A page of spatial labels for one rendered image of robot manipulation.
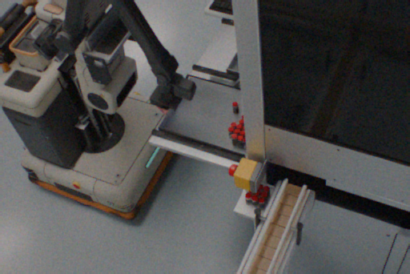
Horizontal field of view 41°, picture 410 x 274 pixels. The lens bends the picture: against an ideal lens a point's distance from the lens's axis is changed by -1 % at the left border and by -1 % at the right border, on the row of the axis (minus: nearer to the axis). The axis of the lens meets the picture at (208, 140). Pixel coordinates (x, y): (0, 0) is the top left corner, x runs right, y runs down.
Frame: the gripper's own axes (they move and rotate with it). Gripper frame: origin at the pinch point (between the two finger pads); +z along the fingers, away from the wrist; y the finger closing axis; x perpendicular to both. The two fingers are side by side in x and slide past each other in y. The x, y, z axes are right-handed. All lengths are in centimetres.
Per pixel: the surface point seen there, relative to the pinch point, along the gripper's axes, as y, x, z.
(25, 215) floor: -69, -26, 110
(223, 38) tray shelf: 2.7, 46.5, 4.8
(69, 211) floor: -48, -15, 106
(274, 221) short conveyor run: 51, -27, -10
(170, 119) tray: 1.7, 1.0, 5.2
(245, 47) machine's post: 27, -13, -63
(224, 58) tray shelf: 7.9, 36.2, 3.9
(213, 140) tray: 20.1, -2.3, 1.4
